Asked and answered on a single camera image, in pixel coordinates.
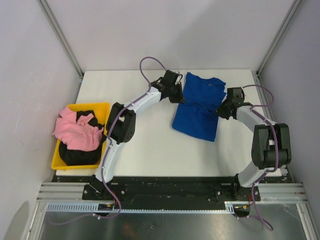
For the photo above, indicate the right aluminium frame post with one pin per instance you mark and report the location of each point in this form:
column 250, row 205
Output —
column 284, row 26

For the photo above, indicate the blue t shirt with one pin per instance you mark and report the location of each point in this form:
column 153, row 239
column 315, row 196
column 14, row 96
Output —
column 197, row 117

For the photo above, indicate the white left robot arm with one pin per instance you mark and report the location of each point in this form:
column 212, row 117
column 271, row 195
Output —
column 121, row 123

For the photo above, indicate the left aluminium frame post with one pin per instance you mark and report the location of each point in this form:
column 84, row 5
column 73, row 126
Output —
column 46, row 9

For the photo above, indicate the pink t shirt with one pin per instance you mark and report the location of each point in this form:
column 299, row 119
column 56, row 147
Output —
column 78, row 130

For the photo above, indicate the aluminium frame post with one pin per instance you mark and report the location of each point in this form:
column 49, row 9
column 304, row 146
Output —
column 284, row 26
column 46, row 9

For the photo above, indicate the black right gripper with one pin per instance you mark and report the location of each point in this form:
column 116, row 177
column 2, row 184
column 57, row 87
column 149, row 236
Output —
column 220, row 111

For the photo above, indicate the black t shirt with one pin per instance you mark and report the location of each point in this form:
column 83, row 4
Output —
column 78, row 157

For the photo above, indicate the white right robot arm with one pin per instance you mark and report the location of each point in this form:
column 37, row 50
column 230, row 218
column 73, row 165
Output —
column 271, row 143

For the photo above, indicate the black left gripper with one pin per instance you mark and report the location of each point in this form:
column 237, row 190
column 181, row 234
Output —
column 179, row 98

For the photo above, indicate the yellow plastic bin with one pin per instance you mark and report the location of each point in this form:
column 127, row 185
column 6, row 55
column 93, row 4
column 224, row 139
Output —
column 101, row 110

